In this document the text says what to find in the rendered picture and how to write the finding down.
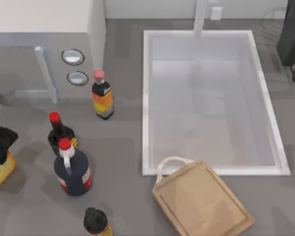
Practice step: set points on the dark bottle with pink cap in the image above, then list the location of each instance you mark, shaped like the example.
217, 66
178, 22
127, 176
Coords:
102, 98

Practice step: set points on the white sink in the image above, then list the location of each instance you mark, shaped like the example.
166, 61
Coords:
211, 98

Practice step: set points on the small round microwave knob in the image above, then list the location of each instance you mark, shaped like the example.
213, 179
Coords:
77, 78

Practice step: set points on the dark bottle with red cap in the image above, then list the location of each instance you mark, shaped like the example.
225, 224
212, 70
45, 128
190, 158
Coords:
56, 130

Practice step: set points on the large dark jug, red cap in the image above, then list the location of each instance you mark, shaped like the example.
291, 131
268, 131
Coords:
72, 172

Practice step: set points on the wooden cutting board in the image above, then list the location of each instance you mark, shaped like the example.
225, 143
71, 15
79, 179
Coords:
201, 199

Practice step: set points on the pale microwave oven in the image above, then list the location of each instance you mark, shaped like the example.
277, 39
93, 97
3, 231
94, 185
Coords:
73, 39

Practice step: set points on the tall white tap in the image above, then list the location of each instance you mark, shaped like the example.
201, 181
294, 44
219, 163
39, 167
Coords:
199, 17

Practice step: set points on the black-capped bottle, yellow label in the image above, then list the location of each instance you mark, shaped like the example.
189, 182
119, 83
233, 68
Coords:
96, 221

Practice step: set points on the grey microwave door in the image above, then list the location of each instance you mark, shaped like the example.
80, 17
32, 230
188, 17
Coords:
12, 68

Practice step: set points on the orange bottle with black cap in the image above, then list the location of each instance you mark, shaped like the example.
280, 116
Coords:
1, 169

